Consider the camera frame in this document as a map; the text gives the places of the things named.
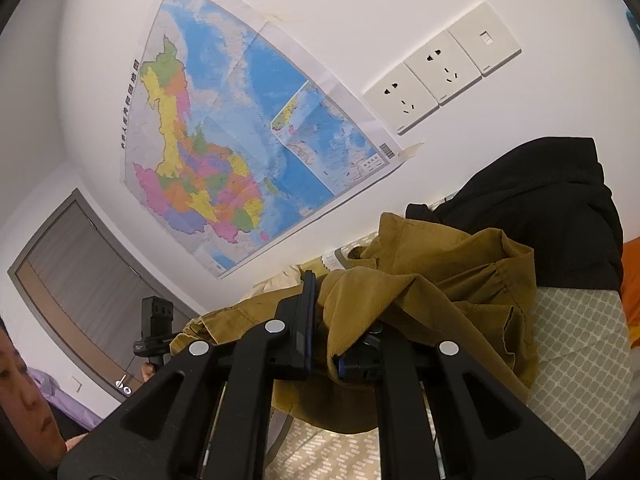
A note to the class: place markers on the strip of masking tape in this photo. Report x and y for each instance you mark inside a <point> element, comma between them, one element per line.
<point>413,150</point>

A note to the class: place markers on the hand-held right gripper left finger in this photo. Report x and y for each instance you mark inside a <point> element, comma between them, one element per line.
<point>295,330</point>

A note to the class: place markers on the person's left hand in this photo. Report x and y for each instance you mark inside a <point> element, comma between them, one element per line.
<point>148,370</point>

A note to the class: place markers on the mustard brown garment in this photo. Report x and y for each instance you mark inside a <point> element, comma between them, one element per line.
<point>440,280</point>

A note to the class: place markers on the colourful wall map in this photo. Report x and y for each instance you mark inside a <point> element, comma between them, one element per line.
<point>225,160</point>

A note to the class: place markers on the person's purple clothing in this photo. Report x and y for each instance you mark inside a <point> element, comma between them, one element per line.
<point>60,400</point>

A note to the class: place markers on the orange cloth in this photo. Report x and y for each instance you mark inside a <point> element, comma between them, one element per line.
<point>631,290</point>

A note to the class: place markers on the person's face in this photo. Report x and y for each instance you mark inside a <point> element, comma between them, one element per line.
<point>25,400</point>

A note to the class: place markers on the grey wooden door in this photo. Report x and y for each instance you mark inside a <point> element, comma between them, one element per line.
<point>90,285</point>

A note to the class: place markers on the black garment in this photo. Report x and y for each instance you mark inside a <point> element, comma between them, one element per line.
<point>540,210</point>

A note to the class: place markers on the white wall socket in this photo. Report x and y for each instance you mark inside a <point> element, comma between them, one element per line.
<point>445,67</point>
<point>402,97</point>

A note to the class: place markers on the printed patchwork bed sheet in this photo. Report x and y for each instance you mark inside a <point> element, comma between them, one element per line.
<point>575,350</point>

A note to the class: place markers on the white wall data plate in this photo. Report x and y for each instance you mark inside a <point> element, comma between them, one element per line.
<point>484,37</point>

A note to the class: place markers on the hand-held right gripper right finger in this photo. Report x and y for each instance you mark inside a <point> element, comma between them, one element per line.
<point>400,360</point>

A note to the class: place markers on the cream folded garment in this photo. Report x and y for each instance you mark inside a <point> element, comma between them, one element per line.
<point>285,276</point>

